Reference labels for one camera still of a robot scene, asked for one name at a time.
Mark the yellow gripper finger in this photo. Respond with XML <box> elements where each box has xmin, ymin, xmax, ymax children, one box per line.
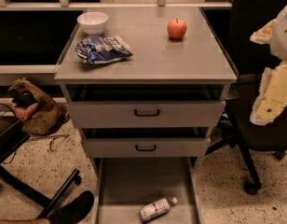
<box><xmin>250</xmin><ymin>61</ymin><xmax>287</xmax><ymax>126</ymax></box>
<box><xmin>250</xmin><ymin>19</ymin><xmax>277</xmax><ymax>45</ymax></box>

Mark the bottom drawer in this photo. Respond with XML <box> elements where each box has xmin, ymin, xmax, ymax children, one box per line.
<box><xmin>90</xmin><ymin>158</ymin><xmax>203</xmax><ymax>224</ymax></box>

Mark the grey drawer cabinet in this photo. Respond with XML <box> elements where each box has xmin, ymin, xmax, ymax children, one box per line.
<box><xmin>53</xmin><ymin>6</ymin><xmax>239</xmax><ymax>166</ymax></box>

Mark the middle drawer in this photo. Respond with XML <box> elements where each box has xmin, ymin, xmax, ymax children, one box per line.
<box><xmin>83</xmin><ymin>127</ymin><xmax>211</xmax><ymax>158</ymax></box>

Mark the red apple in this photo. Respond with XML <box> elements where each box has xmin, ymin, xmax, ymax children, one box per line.
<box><xmin>167</xmin><ymin>19</ymin><xmax>187</xmax><ymax>40</ymax></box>

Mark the black drawer handle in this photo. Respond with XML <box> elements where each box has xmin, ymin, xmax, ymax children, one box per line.
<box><xmin>134</xmin><ymin>109</ymin><xmax>160</xmax><ymax>118</ymax></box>
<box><xmin>135</xmin><ymin>145</ymin><xmax>157</xmax><ymax>152</ymax></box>

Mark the black middle drawer handle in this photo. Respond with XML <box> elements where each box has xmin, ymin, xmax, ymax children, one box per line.
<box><xmin>135</xmin><ymin>145</ymin><xmax>157</xmax><ymax>152</ymax></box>

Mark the white ceramic bowl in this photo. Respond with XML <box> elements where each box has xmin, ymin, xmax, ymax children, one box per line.
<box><xmin>77</xmin><ymin>12</ymin><xmax>108</xmax><ymax>35</ymax></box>

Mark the black chair left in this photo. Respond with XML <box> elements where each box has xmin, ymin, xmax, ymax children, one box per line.
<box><xmin>0</xmin><ymin>104</ymin><xmax>80</xmax><ymax>218</ymax></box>

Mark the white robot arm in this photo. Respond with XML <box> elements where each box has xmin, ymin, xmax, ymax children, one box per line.
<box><xmin>250</xmin><ymin>5</ymin><xmax>287</xmax><ymax>126</ymax></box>

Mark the black office chair right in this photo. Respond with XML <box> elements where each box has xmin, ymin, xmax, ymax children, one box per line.
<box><xmin>203</xmin><ymin>0</ymin><xmax>287</xmax><ymax>195</ymax></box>

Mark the black sock foot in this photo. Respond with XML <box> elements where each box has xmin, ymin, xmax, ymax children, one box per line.
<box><xmin>47</xmin><ymin>190</ymin><xmax>94</xmax><ymax>224</ymax></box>

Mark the brown backpack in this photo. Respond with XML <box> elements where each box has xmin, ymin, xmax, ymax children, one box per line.
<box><xmin>7</xmin><ymin>77</ymin><xmax>66</xmax><ymax>135</ymax></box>

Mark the drawer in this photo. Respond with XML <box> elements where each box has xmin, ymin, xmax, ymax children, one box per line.
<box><xmin>66</xmin><ymin>96</ymin><xmax>226</xmax><ymax>128</ymax></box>
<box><xmin>83</xmin><ymin>127</ymin><xmax>211</xmax><ymax>158</ymax></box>
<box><xmin>90</xmin><ymin>158</ymin><xmax>203</xmax><ymax>224</ymax></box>

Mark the black top drawer handle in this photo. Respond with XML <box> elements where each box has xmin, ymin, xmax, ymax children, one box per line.
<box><xmin>134</xmin><ymin>109</ymin><xmax>160</xmax><ymax>118</ymax></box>

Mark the blue chip bag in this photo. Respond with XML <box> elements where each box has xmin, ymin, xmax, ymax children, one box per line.
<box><xmin>75</xmin><ymin>35</ymin><xmax>132</xmax><ymax>65</ymax></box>

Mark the top drawer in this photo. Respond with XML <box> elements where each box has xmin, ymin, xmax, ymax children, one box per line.
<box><xmin>66</xmin><ymin>96</ymin><xmax>226</xmax><ymax>128</ymax></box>

